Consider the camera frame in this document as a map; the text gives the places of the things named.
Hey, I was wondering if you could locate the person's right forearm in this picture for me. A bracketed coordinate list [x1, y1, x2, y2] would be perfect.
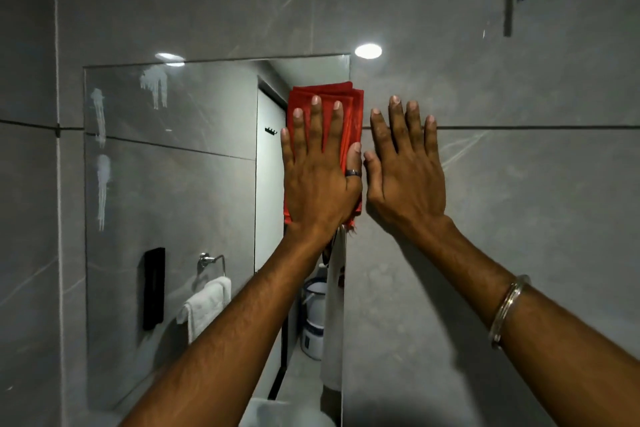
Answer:
[395, 217, 640, 427]

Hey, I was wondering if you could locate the white bucket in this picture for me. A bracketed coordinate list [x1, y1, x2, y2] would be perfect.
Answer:
[300, 278, 328, 361]

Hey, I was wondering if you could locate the white door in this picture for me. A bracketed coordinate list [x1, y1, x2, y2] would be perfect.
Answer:
[254, 86, 288, 273]

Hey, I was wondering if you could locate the frameless wall mirror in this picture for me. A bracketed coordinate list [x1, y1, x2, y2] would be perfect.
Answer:
[83, 54, 351, 427]

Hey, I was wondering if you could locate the person's left hand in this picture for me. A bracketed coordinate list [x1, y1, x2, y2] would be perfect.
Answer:
[280, 95, 364, 242]

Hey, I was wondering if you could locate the white hanging towel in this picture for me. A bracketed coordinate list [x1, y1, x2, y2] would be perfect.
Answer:
[176, 277, 232, 345]

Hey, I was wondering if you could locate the person's right hand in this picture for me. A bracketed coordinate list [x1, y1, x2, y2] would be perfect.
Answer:
[363, 95, 454, 238]

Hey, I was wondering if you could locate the silver metal bracelet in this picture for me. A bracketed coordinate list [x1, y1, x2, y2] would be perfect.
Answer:
[489, 275, 532, 350]

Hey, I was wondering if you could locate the black wall dispenser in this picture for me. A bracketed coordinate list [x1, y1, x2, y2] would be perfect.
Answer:
[142, 248, 166, 331]

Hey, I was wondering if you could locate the red cleaning cloth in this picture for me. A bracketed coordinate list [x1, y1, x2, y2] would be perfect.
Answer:
[283, 82, 365, 230]

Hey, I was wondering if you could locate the person's left forearm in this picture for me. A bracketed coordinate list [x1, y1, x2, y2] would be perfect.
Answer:
[120, 224, 346, 427]

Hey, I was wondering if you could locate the chrome towel ring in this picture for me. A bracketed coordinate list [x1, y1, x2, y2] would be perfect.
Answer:
[196, 253, 227, 283]

